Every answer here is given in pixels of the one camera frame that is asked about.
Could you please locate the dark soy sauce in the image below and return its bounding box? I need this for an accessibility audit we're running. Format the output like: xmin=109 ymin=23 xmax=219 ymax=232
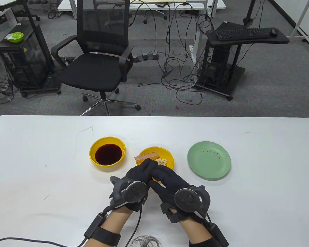
xmin=95 ymin=144 xmax=122 ymax=165

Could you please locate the person's right hand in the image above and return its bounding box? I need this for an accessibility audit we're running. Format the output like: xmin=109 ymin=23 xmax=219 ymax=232
xmin=149 ymin=166 xmax=194 ymax=204

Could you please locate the black rolling equipment cart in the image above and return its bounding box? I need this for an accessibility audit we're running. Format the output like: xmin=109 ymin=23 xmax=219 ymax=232
xmin=0 ymin=0 xmax=62 ymax=98

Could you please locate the black right hand tracker controller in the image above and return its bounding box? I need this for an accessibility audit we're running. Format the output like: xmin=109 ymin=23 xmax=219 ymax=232
xmin=160 ymin=185 xmax=211 ymax=224

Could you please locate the pink layered food slice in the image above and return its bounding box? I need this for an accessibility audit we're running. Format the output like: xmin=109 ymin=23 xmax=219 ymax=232
xmin=134 ymin=152 xmax=160 ymax=165

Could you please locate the yellow sauce bowl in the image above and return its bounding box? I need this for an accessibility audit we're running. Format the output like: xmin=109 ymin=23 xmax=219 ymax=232
xmin=89 ymin=137 xmax=126 ymax=167

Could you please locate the black left wrist strap camera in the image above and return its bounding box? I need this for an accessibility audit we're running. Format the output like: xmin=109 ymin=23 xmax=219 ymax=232
xmin=83 ymin=213 xmax=122 ymax=245

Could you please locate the person's left forearm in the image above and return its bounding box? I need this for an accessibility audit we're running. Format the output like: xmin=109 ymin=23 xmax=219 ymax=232
xmin=84 ymin=206 xmax=135 ymax=247

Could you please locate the person's left hand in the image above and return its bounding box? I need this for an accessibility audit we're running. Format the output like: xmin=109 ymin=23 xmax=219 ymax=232
xmin=125 ymin=158 xmax=159 ymax=212

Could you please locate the black wrist strap camera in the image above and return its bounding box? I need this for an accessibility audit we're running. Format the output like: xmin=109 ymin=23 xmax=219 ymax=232
xmin=188 ymin=222 xmax=229 ymax=247
xmin=83 ymin=213 xmax=122 ymax=245

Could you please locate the person's right forearm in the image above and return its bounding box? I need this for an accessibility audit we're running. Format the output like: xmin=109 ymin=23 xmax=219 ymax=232
xmin=178 ymin=218 xmax=214 ymax=247

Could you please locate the black hand tracker controller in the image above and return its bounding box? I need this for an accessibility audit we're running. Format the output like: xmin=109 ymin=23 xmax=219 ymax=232
xmin=160 ymin=185 xmax=211 ymax=224
xmin=109 ymin=176 xmax=149 ymax=212

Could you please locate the green plate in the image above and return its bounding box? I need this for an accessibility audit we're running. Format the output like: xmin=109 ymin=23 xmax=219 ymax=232
xmin=187 ymin=141 xmax=231 ymax=180

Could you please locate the bundle of black cart cables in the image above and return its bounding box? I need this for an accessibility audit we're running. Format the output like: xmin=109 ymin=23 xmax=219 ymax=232
xmin=0 ymin=77 xmax=22 ymax=105

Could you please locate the tangle of black floor cables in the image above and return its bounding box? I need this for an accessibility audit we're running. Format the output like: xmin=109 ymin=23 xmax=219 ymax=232
xmin=127 ymin=0 xmax=214 ymax=106

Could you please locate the yellow food plate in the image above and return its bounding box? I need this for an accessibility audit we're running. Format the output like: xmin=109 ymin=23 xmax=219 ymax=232
xmin=138 ymin=147 xmax=174 ymax=182

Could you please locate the black keyboard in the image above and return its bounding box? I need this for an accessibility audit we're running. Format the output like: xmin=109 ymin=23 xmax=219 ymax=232
xmin=216 ymin=28 xmax=271 ymax=41

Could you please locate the green bowl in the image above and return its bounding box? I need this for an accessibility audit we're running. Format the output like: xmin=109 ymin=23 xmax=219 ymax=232
xmin=5 ymin=32 xmax=24 ymax=43

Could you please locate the black right wrist strap camera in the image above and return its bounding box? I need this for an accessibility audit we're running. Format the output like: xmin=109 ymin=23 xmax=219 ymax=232
xmin=188 ymin=222 xmax=229 ymax=247

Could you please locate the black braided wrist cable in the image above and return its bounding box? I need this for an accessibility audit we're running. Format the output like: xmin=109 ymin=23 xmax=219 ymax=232
xmin=0 ymin=237 xmax=89 ymax=247

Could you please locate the black rolling keyboard stand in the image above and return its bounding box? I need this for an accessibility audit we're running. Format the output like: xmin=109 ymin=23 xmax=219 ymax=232
xmin=195 ymin=22 xmax=290 ymax=101

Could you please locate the black mesh office chair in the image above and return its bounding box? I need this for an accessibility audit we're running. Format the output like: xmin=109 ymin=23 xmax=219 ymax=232
xmin=51 ymin=0 xmax=142 ymax=116

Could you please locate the white metal frame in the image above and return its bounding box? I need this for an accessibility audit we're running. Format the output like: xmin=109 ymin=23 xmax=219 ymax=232
xmin=269 ymin=0 xmax=309 ymax=56

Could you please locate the grey power strip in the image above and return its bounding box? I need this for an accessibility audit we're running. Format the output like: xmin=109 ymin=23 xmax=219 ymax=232
xmin=132 ymin=52 xmax=159 ymax=63

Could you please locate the black left hand tracker controller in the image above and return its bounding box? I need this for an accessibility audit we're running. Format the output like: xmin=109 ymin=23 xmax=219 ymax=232
xmin=109 ymin=176 xmax=149 ymax=212

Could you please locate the black thin glove cable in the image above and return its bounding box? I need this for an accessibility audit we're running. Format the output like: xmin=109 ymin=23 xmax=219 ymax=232
xmin=125 ymin=206 xmax=143 ymax=247

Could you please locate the black computer tower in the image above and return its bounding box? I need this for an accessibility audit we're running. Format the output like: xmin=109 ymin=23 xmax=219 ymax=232
xmin=202 ymin=43 xmax=238 ymax=86

